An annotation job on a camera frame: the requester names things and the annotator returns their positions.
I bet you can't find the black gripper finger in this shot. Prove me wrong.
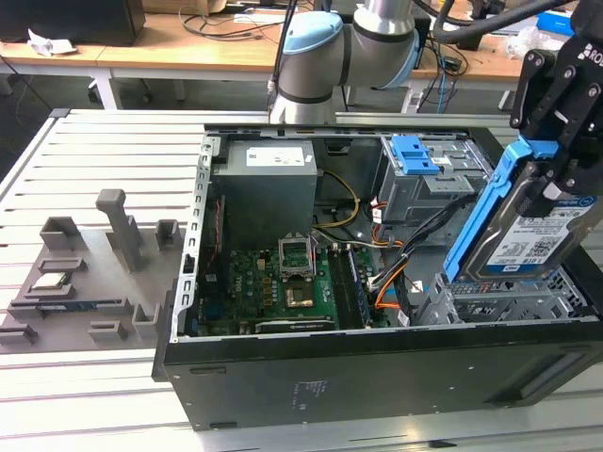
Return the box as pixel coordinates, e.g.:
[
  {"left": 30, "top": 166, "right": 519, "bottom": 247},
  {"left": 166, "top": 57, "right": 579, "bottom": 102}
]
[
  {"left": 509, "top": 48, "right": 579, "bottom": 141},
  {"left": 541, "top": 82, "right": 603, "bottom": 202}
]

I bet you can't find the hard disk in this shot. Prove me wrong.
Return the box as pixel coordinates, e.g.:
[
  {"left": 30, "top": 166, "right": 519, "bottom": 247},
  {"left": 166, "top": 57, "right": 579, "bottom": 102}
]
[{"left": 442, "top": 134, "right": 599, "bottom": 283}]

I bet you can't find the perforated grey disk bay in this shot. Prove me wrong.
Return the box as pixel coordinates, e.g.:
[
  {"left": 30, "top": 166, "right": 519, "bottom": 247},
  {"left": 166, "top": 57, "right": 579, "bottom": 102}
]
[{"left": 416, "top": 270, "right": 580, "bottom": 326}]

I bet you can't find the blue cardboard box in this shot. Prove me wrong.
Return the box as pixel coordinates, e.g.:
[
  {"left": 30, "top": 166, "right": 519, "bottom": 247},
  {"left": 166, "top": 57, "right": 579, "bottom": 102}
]
[{"left": 536, "top": 11, "right": 574, "bottom": 37}]

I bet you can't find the clear plastic bag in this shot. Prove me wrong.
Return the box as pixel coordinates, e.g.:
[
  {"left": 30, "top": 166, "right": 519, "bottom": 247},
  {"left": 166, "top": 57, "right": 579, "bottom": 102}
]
[{"left": 506, "top": 25, "right": 566, "bottom": 60}]

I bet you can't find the blue plastic cage latch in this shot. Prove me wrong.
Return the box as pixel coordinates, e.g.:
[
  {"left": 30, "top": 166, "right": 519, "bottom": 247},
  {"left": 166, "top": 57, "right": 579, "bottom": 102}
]
[{"left": 390, "top": 135, "right": 438, "bottom": 176}]

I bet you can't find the grey optical drive cage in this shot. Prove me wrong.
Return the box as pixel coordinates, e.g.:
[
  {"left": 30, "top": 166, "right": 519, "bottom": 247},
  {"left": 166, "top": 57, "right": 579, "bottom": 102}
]
[{"left": 376, "top": 134, "right": 503, "bottom": 236}]

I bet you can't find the RAM stick in slot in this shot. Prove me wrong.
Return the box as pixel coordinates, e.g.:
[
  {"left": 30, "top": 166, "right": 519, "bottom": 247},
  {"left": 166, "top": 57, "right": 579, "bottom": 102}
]
[{"left": 347, "top": 247, "right": 371, "bottom": 329}]

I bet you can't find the green motherboard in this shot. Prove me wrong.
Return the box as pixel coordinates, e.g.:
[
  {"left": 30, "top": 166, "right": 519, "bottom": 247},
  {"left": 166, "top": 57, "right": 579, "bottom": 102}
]
[{"left": 197, "top": 244, "right": 392, "bottom": 335}]

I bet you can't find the grey power supply unit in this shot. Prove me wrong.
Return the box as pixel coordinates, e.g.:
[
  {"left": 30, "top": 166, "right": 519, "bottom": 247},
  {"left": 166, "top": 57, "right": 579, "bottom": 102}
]
[{"left": 210, "top": 138, "right": 321, "bottom": 236}]

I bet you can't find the CPU socket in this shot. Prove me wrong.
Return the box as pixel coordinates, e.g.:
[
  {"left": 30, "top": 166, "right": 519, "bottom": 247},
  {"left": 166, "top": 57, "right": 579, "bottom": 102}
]
[{"left": 282, "top": 278, "right": 316, "bottom": 311}]

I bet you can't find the black open PC case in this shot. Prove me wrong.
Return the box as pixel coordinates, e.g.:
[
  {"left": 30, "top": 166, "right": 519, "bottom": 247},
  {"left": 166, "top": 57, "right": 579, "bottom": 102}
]
[{"left": 151, "top": 122, "right": 603, "bottom": 432}]

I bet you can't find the black graphics card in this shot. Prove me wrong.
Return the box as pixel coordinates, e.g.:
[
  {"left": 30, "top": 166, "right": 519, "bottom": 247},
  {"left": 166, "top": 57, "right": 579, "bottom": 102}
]
[{"left": 239, "top": 317, "right": 338, "bottom": 335}]

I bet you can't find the wooden desk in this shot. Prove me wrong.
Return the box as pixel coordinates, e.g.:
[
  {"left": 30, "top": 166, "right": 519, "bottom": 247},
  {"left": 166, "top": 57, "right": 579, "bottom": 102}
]
[{"left": 0, "top": 0, "right": 566, "bottom": 86}]

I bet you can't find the large black box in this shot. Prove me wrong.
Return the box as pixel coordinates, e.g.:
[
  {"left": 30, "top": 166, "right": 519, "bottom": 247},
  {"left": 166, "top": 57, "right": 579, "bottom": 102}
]
[{"left": 0, "top": 0, "right": 147, "bottom": 47}]

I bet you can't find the grey parts rack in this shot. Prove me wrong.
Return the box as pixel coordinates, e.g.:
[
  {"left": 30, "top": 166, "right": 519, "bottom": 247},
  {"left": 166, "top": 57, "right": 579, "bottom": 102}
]
[{"left": 0, "top": 187, "right": 183, "bottom": 352}]

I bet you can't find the crumpled white paper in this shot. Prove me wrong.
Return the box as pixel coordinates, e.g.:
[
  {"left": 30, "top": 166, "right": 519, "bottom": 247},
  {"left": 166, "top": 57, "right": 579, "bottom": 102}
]
[{"left": 26, "top": 28, "right": 79, "bottom": 56}]

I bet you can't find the blue RAM stick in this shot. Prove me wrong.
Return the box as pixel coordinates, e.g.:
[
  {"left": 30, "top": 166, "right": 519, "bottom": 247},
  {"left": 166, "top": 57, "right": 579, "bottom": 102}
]
[{"left": 7, "top": 300, "right": 131, "bottom": 315}]

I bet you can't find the silver CPU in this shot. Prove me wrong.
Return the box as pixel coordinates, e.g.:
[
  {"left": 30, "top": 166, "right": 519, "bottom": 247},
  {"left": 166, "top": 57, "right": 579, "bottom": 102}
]
[{"left": 31, "top": 271, "right": 72, "bottom": 289}]

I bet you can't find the thick black hose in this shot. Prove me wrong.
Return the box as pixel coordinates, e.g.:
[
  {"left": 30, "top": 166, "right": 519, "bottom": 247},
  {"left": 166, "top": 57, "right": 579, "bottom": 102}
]
[{"left": 431, "top": 0, "right": 579, "bottom": 46}]

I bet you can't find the black wire bundle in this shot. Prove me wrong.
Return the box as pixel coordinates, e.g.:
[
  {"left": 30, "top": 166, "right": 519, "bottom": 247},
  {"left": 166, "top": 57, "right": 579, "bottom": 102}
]
[{"left": 376, "top": 192, "right": 477, "bottom": 293}]

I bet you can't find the yellow and black wire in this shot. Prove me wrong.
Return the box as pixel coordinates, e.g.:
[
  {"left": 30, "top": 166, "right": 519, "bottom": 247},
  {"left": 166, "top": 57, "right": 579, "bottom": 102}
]
[{"left": 313, "top": 169, "right": 362, "bottom": 232}]

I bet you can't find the orange wire bundle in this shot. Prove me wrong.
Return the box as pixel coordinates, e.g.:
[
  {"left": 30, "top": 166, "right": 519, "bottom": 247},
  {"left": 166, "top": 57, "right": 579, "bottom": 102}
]
[{"left": 374, "top": 261, "right": 411, "bottom": 312}]

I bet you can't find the thin black hanging cable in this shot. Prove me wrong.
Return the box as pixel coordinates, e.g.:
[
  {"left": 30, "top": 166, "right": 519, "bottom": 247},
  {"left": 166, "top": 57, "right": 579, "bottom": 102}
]
[{"left": 267, "top": 0, "right": 301, "bottom": 103}]

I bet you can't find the metal socket cover frame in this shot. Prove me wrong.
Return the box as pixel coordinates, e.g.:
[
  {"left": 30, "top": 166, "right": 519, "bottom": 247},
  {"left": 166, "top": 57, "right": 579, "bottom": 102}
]
[{"left": 277, "top": 233, "right": 316, "bottom": 283}]

